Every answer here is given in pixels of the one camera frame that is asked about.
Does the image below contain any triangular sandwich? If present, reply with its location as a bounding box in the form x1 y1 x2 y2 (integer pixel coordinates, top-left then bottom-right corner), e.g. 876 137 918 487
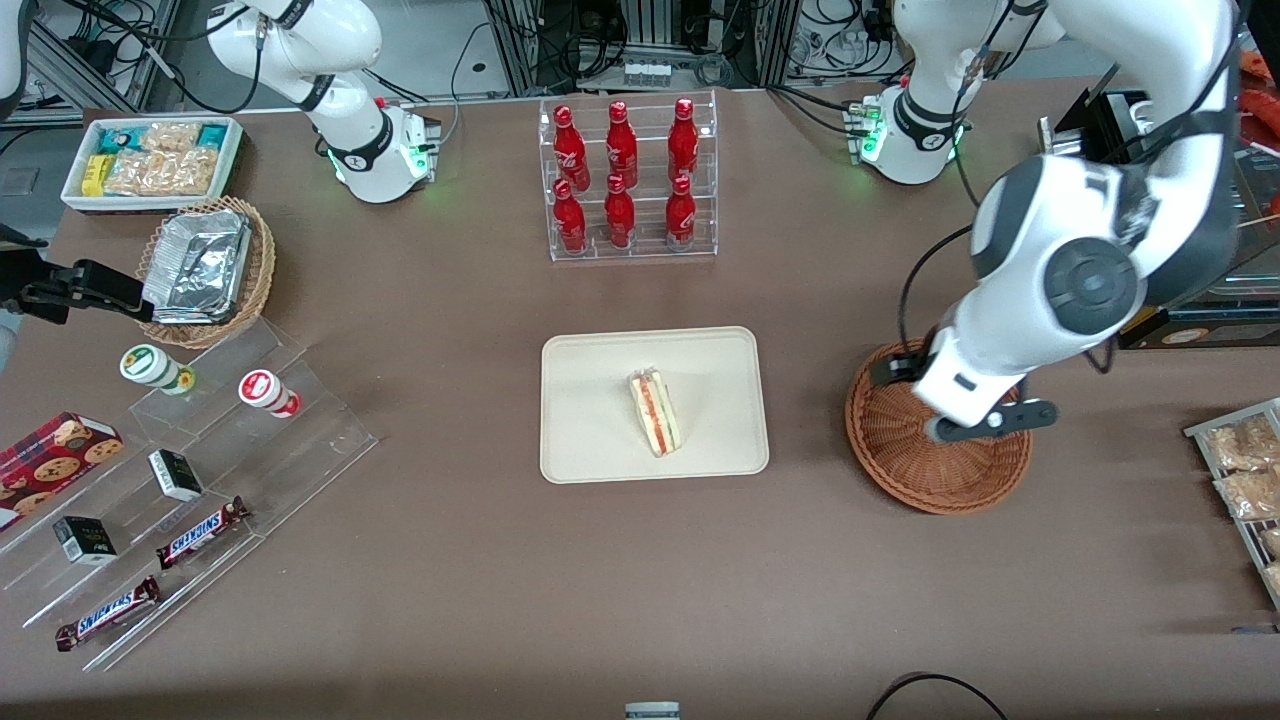
628 368 683 459

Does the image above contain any brown wicker basket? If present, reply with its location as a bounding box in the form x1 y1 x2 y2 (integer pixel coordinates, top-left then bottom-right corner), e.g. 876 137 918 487
844 338 1033 516

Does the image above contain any light tan wicker basket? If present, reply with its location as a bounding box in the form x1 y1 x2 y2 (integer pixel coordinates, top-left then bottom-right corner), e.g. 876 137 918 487
135 196 277 350

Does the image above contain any cream plastic tray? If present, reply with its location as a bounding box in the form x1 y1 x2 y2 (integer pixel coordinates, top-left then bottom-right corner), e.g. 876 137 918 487
539 326 771 485

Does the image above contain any green lid snack cup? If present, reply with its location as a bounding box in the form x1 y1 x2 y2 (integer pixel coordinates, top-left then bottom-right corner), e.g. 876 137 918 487
119 344 196 396

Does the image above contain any silver foil container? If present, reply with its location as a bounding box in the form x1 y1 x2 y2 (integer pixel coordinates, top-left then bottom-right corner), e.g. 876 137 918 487
142 208 253 326

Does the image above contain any clear bag of crackers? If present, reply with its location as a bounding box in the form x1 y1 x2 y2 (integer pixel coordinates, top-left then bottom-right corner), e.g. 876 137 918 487
140 122 201 153
105 148 221 196

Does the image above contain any red cookie box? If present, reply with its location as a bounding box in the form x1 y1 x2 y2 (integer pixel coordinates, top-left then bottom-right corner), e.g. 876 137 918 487
0 411 126 531

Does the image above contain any red lid snack cup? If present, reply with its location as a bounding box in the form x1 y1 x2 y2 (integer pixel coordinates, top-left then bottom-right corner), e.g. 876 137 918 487
238 369 302 419

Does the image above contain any white rectangular snack bin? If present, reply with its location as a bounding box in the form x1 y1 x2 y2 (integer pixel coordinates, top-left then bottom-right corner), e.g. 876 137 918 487
60 115 246 214

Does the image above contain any small black box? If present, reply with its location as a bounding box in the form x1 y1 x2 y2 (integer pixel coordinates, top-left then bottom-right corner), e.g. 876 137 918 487
52 516 118 566
148 449 204 502

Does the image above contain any clear acrylic stepped display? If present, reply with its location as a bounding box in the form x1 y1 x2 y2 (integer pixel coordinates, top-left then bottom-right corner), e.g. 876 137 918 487
0 315 379 673

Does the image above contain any Snickers chocolate bar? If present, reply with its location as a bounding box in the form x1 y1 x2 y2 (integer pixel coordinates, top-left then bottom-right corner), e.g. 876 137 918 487
55 575 162 652
155 496 251 571

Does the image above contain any red cola bottle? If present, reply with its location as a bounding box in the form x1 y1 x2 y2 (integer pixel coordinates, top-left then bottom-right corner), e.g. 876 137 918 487
553 104 591 191
605 100 639 189
604 174 637 249
668 97 700 183
552 178 588 253
665 175 697 251

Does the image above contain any clear acrylic bottle rack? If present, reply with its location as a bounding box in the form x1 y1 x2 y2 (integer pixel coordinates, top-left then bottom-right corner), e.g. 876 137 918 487
538 88 719 263

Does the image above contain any black food display case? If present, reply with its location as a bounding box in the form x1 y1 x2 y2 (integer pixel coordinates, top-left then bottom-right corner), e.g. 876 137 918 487
1038 40 1280 351

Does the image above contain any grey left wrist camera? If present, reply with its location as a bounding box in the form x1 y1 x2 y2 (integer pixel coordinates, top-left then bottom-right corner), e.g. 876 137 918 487
925 398 1059 444

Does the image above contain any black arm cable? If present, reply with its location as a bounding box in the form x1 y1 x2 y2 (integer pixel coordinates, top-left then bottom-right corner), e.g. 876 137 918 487
898 0 1241 376

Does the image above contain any aluminium frame stand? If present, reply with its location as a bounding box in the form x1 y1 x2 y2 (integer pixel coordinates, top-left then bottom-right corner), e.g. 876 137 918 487
25 0 183 113

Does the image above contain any black floor cable loop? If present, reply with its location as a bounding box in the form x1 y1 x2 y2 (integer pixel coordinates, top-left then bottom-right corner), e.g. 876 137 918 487
865 672 1009 720

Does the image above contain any grey wire rack tray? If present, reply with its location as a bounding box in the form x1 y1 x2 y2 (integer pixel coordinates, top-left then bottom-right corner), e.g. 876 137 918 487
1184 398 1280 613

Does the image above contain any aluminium frame rack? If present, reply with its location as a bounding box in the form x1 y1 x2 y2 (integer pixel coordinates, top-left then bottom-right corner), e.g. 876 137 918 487
480 0 801 96

